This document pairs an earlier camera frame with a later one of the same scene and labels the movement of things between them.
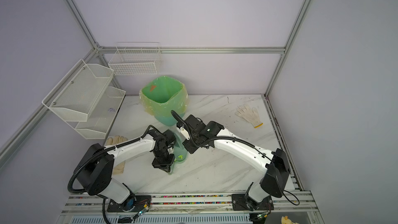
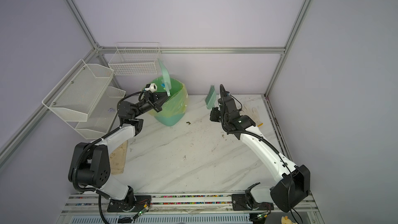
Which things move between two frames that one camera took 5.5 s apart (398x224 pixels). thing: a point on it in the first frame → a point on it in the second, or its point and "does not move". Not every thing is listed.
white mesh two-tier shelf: [84, 99] does not move
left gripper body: [161, 159] → [149, 104]
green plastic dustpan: [180, 152] → [166, 81]
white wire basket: [132, 58] does not move
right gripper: [189, 148] → [212, 114]
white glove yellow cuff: [252, 115] does not move
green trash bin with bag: [160, 95] does not move
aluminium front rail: [298, 202] does not move
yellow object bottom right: [285, 220] does not move
